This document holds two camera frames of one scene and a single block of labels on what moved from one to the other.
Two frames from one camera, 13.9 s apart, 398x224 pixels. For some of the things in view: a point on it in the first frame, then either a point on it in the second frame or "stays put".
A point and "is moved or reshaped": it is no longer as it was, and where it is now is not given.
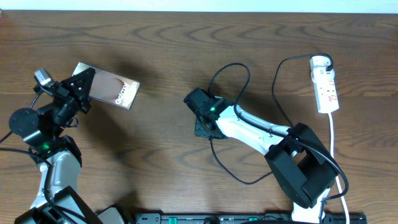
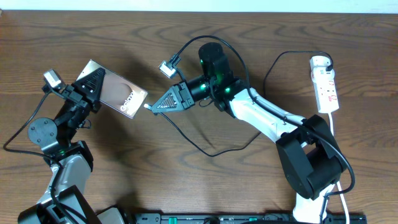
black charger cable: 281,109 to 147,106
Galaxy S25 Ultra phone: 110,87 is moved or reshaped
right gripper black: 199,129 to 179,93
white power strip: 325,89 stays put
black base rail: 247,218 stays put
